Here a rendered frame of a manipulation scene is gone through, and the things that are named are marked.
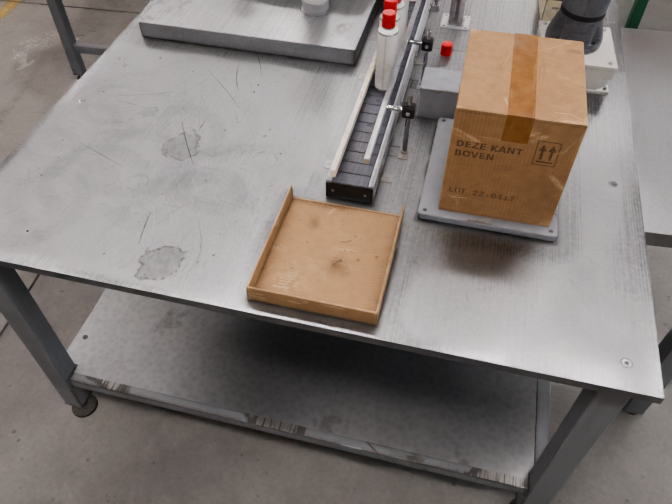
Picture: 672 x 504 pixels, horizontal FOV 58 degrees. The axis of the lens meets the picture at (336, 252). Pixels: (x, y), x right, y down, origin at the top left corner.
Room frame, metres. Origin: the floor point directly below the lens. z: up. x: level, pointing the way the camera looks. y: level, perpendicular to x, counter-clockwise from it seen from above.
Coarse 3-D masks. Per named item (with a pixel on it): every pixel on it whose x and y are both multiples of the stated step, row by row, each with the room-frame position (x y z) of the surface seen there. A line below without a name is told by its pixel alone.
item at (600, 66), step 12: (540, 24) 1.62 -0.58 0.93; (540, 36) 1.56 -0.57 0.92; (600, 48) 1.50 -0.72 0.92; (612, 48) 1.50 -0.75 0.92; (588, 60) 1.44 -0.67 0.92; (600, 60) 1.45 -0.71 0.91; (612, 60) 1.45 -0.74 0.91; (588, 72) 1.42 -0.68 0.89; (600, 72) 1.42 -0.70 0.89; (612, 72) 1.41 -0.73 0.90; (588, 84) 1.42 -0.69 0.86; (600, 84) 1.43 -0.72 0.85
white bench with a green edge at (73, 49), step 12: (48, 0) 2.75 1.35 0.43; (60, 0) 2.78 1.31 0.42; (60, 12) 2.75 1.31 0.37; (60, 24) 2.75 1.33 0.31; (60, 36) 2.75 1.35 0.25; (72, 36) 2.77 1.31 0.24; (72, 48) 2.75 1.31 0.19; (84, 48) 2.74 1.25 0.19; (96, 48) 2.73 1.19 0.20; (72, 60) 2.75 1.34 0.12; (84, 72) 2.77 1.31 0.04
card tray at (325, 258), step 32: (288, 192) 0.98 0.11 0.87; (288, 224) 0.92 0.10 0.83; (320, 224) 0.92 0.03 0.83; (352, 224) 0.92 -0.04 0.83; (384, 224) 0.92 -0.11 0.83; (288, 256) 0.83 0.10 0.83; (320, 256) 0.83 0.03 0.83; (352, 256) 0.83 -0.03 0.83; (384, 256) 0.83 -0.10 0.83; (256, 288) 0.71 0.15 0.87; (288, 288) 0.74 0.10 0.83; (320, 288) 0.74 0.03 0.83; (352, 288) 0.74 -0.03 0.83; (384, 288) 0.72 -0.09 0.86; (352, 320) 0.67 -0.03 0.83
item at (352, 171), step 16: (416, 16) 1.75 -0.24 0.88; (400, 80) 1.40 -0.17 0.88; (368, 96) 1.33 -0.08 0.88; (368, 112) 1.26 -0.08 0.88; (368, 128) 1.20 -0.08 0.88; (384, 128) 1.20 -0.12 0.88; (352, 144) 1.14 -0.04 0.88; (352, 160) 1.08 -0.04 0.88; (336, 176) 1.02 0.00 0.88; (352, 176) 1.02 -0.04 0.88; (368, 176) 1.03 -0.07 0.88
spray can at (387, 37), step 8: (384, 16) 1.37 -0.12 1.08; (392, 16) 1.36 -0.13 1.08; (384, 24) 1.36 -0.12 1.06; (392, 24) 1.36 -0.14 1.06; (384, 32) 1.36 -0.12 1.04; (392, 32) 1.36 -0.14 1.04; (384, 40) 1.35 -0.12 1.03; (392, 40) 1.35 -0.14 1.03; (384, 48) 1.35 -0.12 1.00; (392, 48) 1.35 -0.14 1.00; (376, 56) 1.37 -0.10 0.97; (384, 56) 1.35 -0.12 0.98; (392, 56) 1.36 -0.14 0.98; (376, 64) 1.37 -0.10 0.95; (384, 64) 1.35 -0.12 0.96; (392, 64) 1.36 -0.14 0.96; (376, 72) 1.37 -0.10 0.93; (384, 72) 1.35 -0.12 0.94; (376, 80) 1.36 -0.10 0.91; (384, 80) 1.35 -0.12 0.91; (376, 88) 1.36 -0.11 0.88; (384, 88) 1.35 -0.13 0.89
